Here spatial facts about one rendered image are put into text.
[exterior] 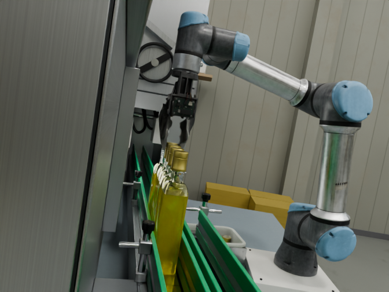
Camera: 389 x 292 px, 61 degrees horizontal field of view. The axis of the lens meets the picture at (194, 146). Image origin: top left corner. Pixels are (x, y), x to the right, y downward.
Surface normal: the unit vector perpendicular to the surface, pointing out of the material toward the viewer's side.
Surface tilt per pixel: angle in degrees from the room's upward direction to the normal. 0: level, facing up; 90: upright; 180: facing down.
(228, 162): 90
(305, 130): 90
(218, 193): 90
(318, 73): 90
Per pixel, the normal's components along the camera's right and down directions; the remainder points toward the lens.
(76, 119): 0.20, 0.12
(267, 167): -0.02, 0.09
